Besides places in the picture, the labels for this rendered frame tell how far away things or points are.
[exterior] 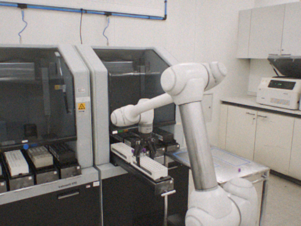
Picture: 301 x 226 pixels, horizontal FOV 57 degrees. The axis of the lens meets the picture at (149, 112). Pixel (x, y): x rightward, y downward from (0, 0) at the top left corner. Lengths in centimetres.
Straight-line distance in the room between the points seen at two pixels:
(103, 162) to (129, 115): 66
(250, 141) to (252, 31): 157
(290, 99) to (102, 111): 242
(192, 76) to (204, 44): 290
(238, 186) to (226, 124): 307
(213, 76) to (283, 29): 292
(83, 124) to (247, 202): 119
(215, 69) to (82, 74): 99
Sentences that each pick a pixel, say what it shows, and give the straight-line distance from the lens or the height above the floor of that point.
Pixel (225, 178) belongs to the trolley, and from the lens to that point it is 177.
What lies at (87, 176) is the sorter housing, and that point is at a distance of 202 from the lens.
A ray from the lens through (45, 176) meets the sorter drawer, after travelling 193.
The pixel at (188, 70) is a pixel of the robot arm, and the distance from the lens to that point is 118.
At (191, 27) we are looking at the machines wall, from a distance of 392.
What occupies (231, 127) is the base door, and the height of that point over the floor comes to 50.
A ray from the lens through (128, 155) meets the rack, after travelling 193.
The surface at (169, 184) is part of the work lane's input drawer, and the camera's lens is 174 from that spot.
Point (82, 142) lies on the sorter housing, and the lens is 203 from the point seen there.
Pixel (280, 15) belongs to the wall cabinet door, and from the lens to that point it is 419.
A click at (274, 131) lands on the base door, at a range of 389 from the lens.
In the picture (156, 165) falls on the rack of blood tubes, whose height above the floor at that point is 86.
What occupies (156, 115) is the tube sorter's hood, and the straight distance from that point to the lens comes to 226.
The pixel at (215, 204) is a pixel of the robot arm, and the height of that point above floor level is 95.
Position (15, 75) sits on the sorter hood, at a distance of 187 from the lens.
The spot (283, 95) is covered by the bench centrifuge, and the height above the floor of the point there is 107.
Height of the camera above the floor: 154
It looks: 12 degrees down
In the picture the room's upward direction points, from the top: straight up
